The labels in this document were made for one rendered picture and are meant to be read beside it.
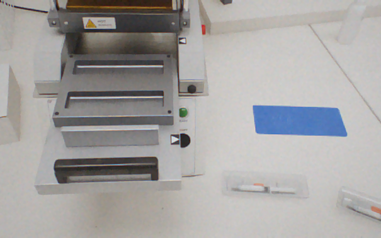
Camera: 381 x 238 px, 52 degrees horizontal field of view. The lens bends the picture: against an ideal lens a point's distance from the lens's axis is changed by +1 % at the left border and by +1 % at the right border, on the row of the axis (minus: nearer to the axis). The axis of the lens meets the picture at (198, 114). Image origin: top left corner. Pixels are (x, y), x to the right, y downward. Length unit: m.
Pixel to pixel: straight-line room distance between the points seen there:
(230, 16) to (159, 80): 0.59
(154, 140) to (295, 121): 0.48
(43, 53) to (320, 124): 0.67
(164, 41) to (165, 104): 0.27
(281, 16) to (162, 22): 0.59
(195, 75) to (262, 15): 0.57
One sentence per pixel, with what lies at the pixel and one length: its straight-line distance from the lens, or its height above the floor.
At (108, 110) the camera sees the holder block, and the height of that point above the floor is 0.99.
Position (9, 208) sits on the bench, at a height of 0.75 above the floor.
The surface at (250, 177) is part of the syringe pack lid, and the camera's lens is 0.85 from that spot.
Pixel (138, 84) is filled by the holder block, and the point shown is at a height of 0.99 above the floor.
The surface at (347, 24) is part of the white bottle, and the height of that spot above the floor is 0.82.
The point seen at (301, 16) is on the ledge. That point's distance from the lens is 1.33.
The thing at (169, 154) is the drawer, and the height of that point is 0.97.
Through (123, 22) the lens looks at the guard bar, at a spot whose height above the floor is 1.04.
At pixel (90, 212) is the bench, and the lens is 0.84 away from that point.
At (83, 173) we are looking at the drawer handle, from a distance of 0.59.
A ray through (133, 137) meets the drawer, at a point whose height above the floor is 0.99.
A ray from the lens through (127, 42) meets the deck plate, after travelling 0.91.
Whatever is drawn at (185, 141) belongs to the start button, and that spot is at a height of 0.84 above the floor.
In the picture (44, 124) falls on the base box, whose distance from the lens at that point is 0.84.
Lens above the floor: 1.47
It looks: 47 degrees down
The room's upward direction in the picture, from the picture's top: 4 degrees clockwise
